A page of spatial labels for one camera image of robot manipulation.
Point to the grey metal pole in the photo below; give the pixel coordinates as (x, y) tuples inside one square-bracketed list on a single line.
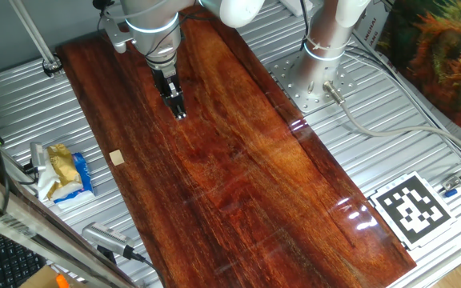
[(33, 34)]

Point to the small blue cap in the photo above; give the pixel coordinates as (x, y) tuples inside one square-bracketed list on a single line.
[(450, 193)]

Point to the white power strip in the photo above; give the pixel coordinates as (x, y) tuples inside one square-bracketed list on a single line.
[(294, 6)]

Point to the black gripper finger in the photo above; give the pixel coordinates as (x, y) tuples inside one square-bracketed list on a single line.
[(167, 100), (177, 102)]

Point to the reddish glossy wooden board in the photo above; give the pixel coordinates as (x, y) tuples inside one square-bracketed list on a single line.
[(234, 180)]

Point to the blue gold tissue pack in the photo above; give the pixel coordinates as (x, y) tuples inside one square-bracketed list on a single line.
[(68, 176)]

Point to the small metal bracket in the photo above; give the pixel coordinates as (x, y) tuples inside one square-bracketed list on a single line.
[(451, 182)]

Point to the black keyboard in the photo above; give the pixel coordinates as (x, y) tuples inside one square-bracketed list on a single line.
[(10, 262)]

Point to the brown cardboard box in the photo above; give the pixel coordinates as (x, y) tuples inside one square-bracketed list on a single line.
[(38, 280)]

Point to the white printed paper box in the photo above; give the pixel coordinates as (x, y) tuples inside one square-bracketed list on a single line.
[(370, 28)]

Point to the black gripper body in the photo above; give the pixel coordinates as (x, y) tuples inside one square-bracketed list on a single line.
[(162, 78)]

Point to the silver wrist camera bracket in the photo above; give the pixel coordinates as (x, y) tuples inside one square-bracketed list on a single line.
[(116, 36)]

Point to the black white marker tag board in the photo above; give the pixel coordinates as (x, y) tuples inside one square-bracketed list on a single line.
[(412, 210)]

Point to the aluminium frame rail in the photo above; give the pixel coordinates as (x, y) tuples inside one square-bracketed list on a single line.
[(34, 230)]

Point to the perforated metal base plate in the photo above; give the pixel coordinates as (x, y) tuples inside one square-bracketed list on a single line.
[(294, 84)]

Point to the silver camera with ribbed top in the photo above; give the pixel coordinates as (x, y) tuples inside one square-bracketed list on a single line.
[(106, 238)]

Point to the small beige wooden block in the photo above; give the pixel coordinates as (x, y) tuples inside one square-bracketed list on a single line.
[(117, 157)]

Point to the colourful painted poster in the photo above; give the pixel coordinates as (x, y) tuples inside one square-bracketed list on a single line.
[(442, 52)]

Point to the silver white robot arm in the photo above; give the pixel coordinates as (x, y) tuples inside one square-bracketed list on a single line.
[(154, 24)]

